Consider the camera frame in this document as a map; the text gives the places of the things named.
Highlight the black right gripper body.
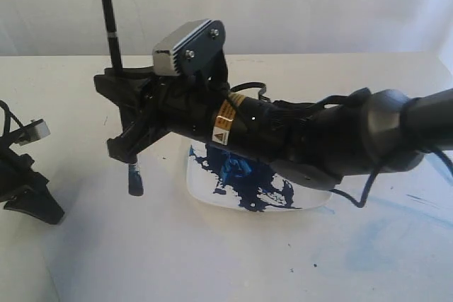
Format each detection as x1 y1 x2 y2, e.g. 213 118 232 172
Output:
138 79 234 143

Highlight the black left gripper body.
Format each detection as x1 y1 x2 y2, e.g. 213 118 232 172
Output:
1 154 48 202

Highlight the black paintbrush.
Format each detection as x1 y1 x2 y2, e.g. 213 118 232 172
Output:
101 0 144 197

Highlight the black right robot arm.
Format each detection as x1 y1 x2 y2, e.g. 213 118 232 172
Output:
94 66 452 190

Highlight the white square paint plate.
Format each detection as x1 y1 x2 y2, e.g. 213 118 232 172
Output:
186 141 332 212

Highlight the white paper sheet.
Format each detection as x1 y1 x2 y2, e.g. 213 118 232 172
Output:
1 158 251 301

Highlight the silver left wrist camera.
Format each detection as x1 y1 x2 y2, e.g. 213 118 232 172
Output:
17 119 50 146

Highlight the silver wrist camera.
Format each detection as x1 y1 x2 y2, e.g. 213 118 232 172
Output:
152 19 226 76
17 119 50 146

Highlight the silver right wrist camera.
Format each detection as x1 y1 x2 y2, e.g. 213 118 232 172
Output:
152 19 226 76

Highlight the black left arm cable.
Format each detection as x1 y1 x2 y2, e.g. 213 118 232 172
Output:
0 100 28 151

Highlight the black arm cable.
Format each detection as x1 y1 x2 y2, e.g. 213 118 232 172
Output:
229 82 453 209
0 100 28 151

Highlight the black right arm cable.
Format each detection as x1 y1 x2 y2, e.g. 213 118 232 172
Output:
229 82 453 209

